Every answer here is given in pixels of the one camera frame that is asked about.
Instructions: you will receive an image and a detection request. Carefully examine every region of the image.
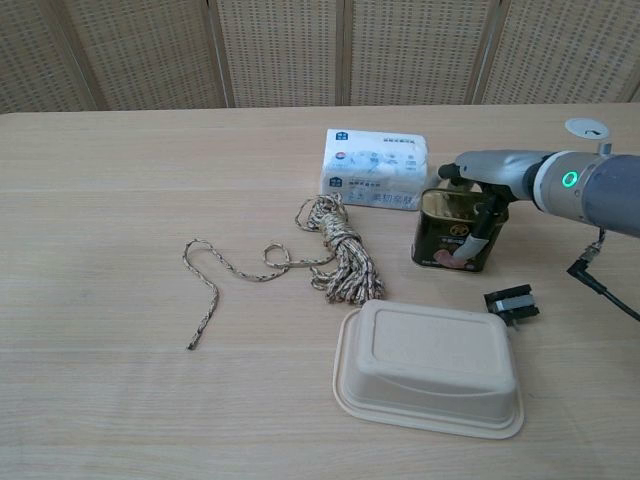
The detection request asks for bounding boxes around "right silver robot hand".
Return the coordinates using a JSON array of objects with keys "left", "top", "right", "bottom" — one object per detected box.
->
[{"left": 437, "top": 148, "right": 545, "bottom": 266}]

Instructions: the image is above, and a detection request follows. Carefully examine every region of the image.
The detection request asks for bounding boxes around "gold and black tin can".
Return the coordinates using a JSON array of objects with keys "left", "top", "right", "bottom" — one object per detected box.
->
[{"left": 411, "top": 187, "right": 509, "bottom": 274}]

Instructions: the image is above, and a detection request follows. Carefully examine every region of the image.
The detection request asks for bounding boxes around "grey round table grommet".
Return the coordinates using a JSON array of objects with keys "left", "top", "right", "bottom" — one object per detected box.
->
[{"left": 564, "top": 117, "right": 611, "bottom": 142}]

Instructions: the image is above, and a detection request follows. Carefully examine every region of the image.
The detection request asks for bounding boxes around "white tissue paper pack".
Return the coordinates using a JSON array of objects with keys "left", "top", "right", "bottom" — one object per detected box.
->
[{"left": 318, "top": 127, "right": 432, "bottom": 212}]

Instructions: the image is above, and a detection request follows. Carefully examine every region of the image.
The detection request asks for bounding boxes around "woven folding screen panel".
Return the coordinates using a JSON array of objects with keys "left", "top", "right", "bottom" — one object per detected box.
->
[
  {"left": 215, "top": 0, "right": 350, "bottom": 109},
  {"left": 343, "top": 0, "right": 503, "bottom": 107},
  {"left": 0, "top": 0, "right": 100, "bottom": 115},
  {"left": 52, "top": 0, "right": 235, "bottom": 110},
  {"left": 473, "top": 0, "right": 640, "bottom": 106}
]

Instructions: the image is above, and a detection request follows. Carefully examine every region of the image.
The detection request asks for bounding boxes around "black and grey clip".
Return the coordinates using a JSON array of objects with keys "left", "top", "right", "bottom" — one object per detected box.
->
[{"left": 482, "top": 283, "right": 541, "bottom": 331}]

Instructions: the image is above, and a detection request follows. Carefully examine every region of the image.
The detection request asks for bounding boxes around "beige upturned food tray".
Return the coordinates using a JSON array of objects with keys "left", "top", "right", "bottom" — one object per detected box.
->
[{"left": 332, "top": 298, "right": 525, "bottom": 441}]

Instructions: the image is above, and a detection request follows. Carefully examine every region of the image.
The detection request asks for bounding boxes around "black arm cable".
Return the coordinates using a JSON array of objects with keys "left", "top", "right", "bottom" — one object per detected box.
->
[{"left": 565, "top": 227, "right": 640, "bottom": 322}]

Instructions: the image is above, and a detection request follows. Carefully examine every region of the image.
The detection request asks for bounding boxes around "braided speckled rope bundle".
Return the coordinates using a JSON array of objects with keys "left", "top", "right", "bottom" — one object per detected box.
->
[{"left": 182, "top": 194, "right": 387, "bottom": 351}]

